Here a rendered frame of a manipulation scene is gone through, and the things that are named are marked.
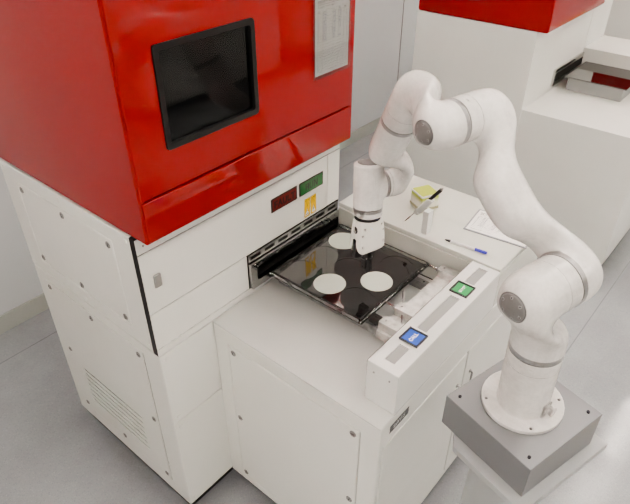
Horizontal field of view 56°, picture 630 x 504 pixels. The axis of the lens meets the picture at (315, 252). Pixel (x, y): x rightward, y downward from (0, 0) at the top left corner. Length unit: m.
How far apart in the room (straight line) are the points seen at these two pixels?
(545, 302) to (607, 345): 2.05
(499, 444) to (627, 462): 1.37
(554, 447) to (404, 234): 0.85
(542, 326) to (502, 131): 0.40
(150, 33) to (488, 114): 0.71
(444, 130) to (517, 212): 0.22
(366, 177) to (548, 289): 0.63
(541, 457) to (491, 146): 0.69
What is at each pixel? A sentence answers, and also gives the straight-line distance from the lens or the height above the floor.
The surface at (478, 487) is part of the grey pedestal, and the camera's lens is 1.73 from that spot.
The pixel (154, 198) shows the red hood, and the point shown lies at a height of 1.34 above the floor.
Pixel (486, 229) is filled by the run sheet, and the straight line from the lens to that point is 2.04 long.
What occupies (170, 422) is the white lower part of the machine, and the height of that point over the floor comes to 0.52.
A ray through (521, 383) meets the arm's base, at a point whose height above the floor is 1.04.
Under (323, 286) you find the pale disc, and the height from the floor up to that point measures 0.90.
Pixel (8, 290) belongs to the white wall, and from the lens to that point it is 3.27.
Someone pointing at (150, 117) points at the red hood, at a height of 1.53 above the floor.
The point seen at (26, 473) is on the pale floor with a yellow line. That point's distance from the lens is 2.71.
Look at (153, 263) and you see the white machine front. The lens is 1.59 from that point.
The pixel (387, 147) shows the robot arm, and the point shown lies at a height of 1.41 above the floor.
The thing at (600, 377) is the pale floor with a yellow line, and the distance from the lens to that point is 3.07.
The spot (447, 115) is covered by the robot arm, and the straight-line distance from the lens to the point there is 1.24.
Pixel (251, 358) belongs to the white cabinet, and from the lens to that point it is 1.79.
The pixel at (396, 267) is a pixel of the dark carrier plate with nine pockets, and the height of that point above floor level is 0.90.
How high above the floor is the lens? 2.04
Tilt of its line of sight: 35 degrees down
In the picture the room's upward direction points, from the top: straight up
